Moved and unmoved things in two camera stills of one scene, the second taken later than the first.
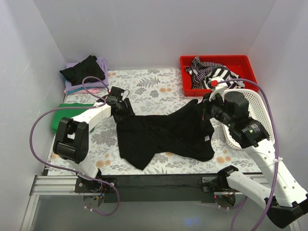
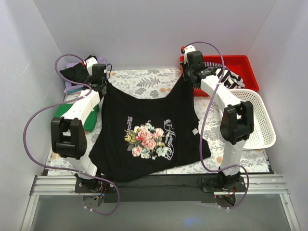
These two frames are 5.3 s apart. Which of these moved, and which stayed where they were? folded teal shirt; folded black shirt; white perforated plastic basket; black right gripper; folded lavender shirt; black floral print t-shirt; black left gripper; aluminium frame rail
Moved: black floral print t-shirt; black right gripper; black left gripper
Stayed: aluminium frame rail; white perforated plastic basket; folded teal shirt; folded black shirt; folded lavender shirt
